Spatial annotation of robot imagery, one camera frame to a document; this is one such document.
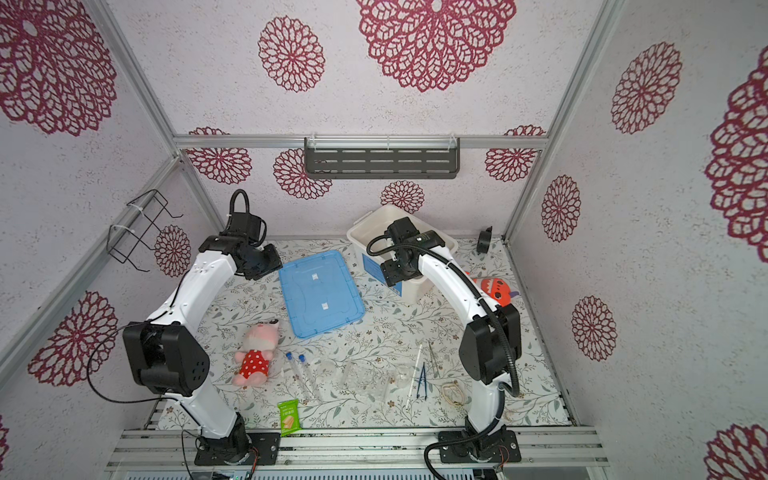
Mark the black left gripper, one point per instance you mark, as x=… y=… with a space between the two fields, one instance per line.
x=275 y=263

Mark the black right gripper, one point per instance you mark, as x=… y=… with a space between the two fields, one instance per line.
x=390 y=274

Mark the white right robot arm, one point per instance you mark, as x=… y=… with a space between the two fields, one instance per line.
x=489 y=349

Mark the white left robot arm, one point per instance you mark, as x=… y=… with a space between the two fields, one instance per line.
x=165 y=356

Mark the white plastic storage bin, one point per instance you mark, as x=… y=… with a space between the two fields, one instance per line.
x=377 y=223

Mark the blue plastic bin lid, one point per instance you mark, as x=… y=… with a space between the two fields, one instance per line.
x=320 y=294

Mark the pink frog plush toy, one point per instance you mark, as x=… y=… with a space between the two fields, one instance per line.
x=256 y=354

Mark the glass stirring rod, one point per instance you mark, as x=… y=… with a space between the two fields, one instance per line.
x=414 y=374

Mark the blue tweezers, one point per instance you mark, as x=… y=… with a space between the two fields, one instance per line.
x=422 y=383

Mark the green snack packet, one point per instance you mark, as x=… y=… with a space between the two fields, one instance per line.
x=289 y=417

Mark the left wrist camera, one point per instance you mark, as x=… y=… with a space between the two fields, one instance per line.
x=243 y=223

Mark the grey wall shelf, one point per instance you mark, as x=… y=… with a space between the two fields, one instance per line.
x=383 y=159

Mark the black wire wall rack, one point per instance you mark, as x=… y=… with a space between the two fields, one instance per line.
x=145 y=211

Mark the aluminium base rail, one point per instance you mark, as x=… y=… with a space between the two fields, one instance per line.
x=368 y=448

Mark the aluminium frame post right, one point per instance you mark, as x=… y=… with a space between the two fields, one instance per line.
x=601 y=33

